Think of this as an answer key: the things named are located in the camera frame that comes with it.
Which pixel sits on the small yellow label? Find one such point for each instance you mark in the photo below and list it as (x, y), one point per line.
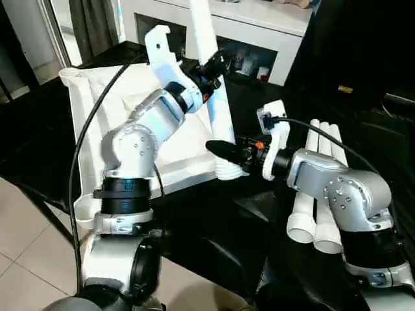
(345, 89)

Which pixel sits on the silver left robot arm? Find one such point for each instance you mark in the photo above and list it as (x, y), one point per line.
(136, 149)

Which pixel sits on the white plastic table top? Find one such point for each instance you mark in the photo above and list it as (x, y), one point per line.
(194, 139)

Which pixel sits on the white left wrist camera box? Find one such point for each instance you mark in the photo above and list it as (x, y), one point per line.
(161, 52)

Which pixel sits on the white glass-door cabinet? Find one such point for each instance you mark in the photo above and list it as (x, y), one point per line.
(259, 32)

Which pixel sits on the white plastic table leg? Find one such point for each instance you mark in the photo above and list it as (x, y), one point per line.
(327, 236)
(337, 139)
(224, 123)
(301, 220)

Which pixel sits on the grey curtain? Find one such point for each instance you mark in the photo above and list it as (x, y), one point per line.
(94, 26)

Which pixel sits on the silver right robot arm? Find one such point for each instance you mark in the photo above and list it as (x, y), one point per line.
(337, 188)

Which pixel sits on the black work mat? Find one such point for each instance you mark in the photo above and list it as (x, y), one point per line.
(227, 233)

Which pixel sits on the black folding table stand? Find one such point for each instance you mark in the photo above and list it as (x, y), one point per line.
(52, 220)

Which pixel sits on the silver metal rail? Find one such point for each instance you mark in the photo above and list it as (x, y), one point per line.
(401, 100)

